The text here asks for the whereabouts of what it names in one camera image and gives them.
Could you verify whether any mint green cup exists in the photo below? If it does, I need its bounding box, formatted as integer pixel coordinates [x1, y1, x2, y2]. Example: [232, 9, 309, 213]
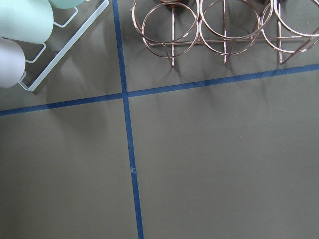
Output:
[0, 0, 54, 44]

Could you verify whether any copper wire bottle rack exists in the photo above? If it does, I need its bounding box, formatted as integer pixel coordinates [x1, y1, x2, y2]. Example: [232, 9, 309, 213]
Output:
[130, 0, 319, 67]

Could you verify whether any white wire cup rack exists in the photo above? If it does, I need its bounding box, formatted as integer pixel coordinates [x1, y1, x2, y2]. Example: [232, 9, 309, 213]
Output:
[17, 0, 110, 92]

